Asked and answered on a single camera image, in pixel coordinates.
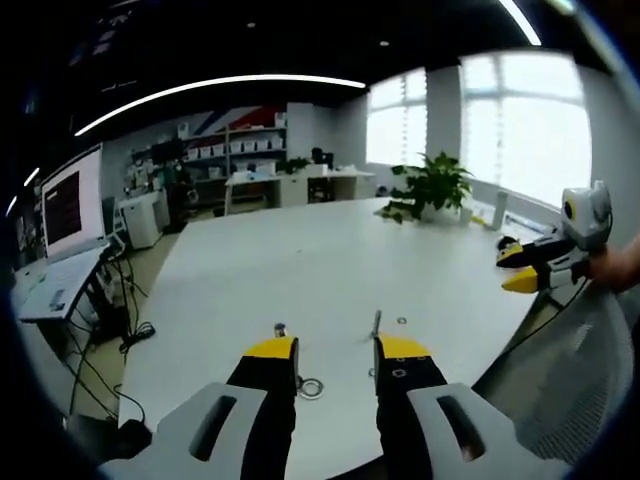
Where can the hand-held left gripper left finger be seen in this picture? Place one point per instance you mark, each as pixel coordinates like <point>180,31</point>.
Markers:
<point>260,400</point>

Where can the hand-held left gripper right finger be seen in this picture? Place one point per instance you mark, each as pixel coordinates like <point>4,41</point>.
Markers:
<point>405,400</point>

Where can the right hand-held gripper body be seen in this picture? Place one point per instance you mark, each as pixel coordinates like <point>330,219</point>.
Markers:
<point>587,215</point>

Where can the silver metal washer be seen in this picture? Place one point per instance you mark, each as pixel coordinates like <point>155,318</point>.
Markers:
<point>312,387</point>

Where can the metal threaded stud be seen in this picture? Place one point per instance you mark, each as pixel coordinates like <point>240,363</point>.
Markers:
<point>376,327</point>

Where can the person's right hand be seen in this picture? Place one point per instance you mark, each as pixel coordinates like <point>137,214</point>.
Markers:
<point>615,270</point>

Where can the black round object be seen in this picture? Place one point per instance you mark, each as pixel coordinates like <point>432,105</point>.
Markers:
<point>507,243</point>

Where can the short metal bolt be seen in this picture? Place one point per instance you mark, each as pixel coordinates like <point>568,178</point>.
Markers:
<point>280,330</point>

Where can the grey mesh office chair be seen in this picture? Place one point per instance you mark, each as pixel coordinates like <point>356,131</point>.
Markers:
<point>570,380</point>

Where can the green potted plant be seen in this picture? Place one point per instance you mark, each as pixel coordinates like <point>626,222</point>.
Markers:
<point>435,185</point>

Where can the black power adapter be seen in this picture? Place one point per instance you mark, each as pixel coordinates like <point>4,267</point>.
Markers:
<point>134,432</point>

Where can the metal laptop stand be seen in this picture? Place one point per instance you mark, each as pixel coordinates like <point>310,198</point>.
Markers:
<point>90,300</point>

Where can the short ceiling light strip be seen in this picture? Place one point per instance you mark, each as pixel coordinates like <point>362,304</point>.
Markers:
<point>522,20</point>

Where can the white low cabinet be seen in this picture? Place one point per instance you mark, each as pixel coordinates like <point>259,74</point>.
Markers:
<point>142,220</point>

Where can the white workbench desk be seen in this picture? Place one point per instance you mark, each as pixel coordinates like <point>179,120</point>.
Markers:
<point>300,182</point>

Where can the storage shelf with white bins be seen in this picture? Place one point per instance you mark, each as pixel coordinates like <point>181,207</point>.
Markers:
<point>235,150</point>

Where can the white laptop computer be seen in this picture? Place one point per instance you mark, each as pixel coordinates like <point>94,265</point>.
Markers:
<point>65,225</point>

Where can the long ceiling light strip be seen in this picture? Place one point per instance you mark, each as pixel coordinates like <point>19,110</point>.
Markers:
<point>215,92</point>

